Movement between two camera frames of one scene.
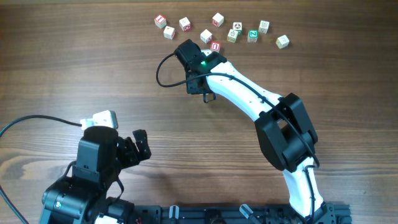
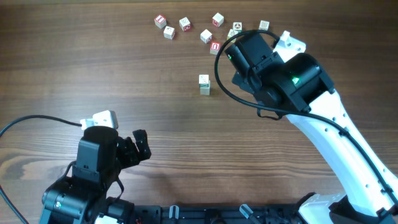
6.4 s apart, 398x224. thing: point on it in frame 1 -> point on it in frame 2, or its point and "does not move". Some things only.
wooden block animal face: (237, 26) does not move
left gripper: (132, 158) does not move
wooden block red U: (215, 46) does not move
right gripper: (191, 89) -> (237, 79)
